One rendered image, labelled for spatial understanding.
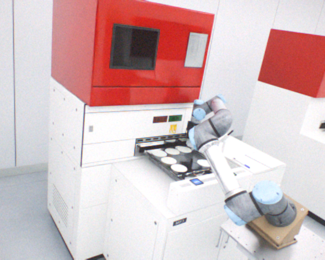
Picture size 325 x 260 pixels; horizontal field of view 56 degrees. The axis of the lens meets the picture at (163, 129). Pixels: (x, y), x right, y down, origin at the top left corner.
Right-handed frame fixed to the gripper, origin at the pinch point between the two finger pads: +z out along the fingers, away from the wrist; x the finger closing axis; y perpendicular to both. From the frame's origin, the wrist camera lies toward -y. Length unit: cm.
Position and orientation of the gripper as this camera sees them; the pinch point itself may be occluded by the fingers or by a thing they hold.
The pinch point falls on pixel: (193, 148)
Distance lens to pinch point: 217.7
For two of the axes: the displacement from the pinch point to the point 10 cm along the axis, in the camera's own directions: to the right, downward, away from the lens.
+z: -1.5, 9.3, 3.4
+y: -9.9, -1.2, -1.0
